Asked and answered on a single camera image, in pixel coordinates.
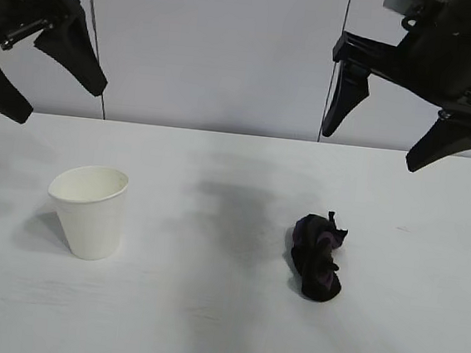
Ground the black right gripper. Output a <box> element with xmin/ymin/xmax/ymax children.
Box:
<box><xmin>317</xmin><ymin>0</ymin><xmax>471</xmax><ymax>180</ymax></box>

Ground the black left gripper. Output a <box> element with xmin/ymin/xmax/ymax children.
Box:
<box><xmin>0</xmin><ymin>0</ymin><xmax>117</xmax><ymax>133</ymax></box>

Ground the white paper cup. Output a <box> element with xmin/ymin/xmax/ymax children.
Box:
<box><xmin>40</xmin><ymin>160</ymin><xmax>132</xmax><ymax>265</ymax></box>

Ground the black purple cloth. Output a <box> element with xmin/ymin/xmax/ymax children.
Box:
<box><xmin>284</xmin><ymin>206</ymin><xmax>351</xmax><ymax>304</ymax></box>

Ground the thin black wall strip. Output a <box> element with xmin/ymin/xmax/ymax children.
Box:
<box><xmin>72</xmin><ymin>0</ymin><xmax>117</xmax><ymax>120</ymax></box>
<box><xmin>316</xmin><ymin>0</ymin><xmax>353</xmax><ymax>145</ymax></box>

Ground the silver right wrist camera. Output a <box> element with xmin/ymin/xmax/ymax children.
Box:
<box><xmin>381</xmin><ymin>0</ymin><xmax>421</xmax><ymax>17</ymax></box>

